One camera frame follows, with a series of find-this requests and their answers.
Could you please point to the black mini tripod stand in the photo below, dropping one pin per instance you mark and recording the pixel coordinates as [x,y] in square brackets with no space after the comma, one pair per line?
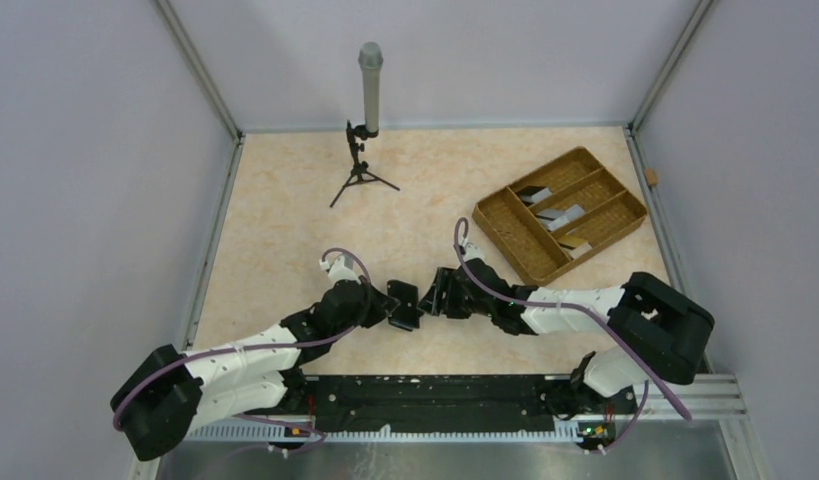
[360,174]

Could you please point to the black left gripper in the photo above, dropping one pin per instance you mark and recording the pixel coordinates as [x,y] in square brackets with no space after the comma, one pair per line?
[380,307]

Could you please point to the woven wicker divided tray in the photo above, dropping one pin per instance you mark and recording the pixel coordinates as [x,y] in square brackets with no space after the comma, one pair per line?
[576,177]

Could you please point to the grey microphone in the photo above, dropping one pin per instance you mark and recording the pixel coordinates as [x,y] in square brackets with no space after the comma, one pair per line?
[371,60]

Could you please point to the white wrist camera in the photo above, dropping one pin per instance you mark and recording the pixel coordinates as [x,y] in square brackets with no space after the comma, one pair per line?
[470,252]
[340,269]

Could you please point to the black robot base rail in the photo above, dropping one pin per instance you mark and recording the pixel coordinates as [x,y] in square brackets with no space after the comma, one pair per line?
[440,404]

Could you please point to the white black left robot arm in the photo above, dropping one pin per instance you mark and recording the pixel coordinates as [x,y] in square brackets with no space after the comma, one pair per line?
[173,393]

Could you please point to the small wooden wall block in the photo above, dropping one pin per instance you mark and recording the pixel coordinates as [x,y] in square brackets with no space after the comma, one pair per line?
[651,177]

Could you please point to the black leather card holder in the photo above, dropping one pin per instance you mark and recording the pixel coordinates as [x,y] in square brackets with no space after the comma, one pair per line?
[405,316]

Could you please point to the black card stack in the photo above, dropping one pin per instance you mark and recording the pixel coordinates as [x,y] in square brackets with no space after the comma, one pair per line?
[530,195]

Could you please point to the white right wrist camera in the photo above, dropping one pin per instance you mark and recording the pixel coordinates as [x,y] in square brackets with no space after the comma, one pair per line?
[470,252]

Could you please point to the silver card stack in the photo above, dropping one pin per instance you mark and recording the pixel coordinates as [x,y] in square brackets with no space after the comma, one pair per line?
[554,219]

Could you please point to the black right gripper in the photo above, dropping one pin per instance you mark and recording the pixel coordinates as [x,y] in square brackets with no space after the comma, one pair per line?
[445,281]

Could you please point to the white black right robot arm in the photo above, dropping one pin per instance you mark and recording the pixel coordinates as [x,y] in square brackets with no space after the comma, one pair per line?
[659,334]

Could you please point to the gold card stack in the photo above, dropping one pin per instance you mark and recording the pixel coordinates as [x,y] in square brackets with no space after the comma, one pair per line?
[574,247]

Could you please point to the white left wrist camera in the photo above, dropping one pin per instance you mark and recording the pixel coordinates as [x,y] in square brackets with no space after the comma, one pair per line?
[340,269]

